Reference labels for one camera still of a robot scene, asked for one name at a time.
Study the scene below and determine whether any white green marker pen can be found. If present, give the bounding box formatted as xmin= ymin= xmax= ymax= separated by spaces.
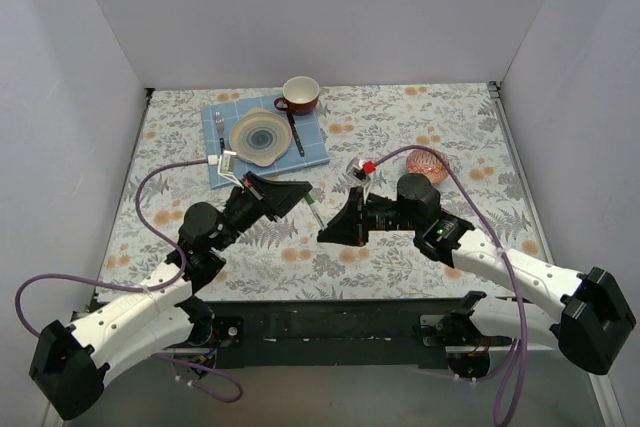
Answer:
xmin=306 ymin=199 xmax=326 ymax=230

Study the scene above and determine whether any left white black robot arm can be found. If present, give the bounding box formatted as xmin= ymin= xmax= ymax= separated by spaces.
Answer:
xmin=29 ymin=172 xmax=312 ymax=420

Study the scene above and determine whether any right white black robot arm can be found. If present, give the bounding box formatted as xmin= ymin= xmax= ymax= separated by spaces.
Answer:
xmin=317 ymin=174 xmax=636 ymax=375

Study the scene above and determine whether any blue checkered cloth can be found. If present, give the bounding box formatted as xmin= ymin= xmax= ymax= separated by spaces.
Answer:
xmin=200 ymin=94 xmax=329 ymax=178

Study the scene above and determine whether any red patterned bowl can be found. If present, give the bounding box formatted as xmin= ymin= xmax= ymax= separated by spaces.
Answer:
xmin=406 ymin=149 xmax=449 ymax=185

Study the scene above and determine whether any beige plate with blue rings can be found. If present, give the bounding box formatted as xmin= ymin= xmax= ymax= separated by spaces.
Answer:
xmin=229 ymin=108 xmax=293 ymax=167

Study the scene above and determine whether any red mug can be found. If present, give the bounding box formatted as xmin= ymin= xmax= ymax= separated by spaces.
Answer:
xmin=273 ymin=76 xmax=320 ymax=115

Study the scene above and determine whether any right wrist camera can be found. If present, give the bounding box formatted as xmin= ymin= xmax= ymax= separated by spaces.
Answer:
xmin=345 ymin=158 xmax=376 ymax=200

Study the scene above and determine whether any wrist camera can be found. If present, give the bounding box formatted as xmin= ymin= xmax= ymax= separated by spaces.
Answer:
xmin=345 ymin=158 xmax=376 ymax=200
xmin=217 ymin=150 xmax=244 ymax=188

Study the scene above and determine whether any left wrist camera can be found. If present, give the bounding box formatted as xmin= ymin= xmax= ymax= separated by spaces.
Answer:
xmin=217 ymin=150 xmax=244 ymax=188

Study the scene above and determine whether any fork with dark handle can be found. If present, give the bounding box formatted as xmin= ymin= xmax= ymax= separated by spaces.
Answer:
xmin=214 ymin=111 xmax=226 ymax=153

